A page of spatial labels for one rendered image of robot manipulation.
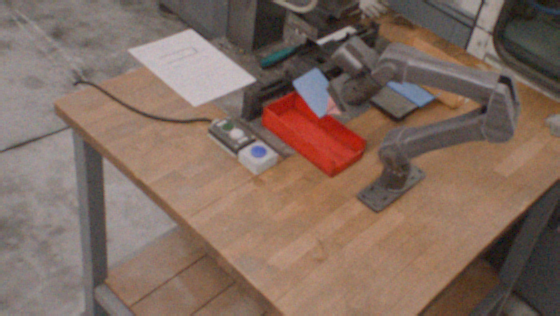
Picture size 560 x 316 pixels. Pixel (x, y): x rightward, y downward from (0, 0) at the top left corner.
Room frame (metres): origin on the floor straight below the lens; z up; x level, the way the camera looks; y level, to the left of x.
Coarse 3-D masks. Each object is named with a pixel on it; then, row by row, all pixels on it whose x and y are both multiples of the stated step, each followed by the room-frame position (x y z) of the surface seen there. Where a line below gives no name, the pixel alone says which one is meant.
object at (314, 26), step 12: (324, 0) 1.51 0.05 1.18; (336, 0) 1.52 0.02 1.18; (348, 0) 1.53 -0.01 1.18; (360, 0) 1.54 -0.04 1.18; (312, 12) 1.51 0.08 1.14; (324, 12) 1.49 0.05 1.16; (336, 12) 1.48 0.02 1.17; (348, 12) 1.50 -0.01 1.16; (360, 12) 1.56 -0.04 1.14; (300, 24) 1.46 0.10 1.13; (312, 24) 1.45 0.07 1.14; (324, 24) 1.46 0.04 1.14; (336, 24) 1.49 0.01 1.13; (348, 24) 1.53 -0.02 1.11; (312, 36) 1.43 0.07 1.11; (324, 36) 1.45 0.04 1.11
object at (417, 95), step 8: (392, 88) 1.55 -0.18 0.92; (400, 88) 1.55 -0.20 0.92; (408, 88) 1.56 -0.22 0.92; (416, 88) 1.57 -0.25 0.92; (408, 96) 1.52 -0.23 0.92; (416, 96) 1.53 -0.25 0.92; (424, 96) 1.54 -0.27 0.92; (432, 96) 1.55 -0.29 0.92; (416, 104) 1.50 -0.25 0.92; (424, 104) 1.50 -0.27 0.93
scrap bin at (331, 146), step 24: (288, 96) 1.37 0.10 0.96; (264, 120) 1.30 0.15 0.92; (288, 120) 1.34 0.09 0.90; (312, 120) 1.36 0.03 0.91; (336, 120) 1.31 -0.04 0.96; (288, 144) 1.25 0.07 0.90; (312, 144) 1.20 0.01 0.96; (336, 144) 1.28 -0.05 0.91; (360, 144) 1.26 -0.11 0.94; (336, 168) 1.17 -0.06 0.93
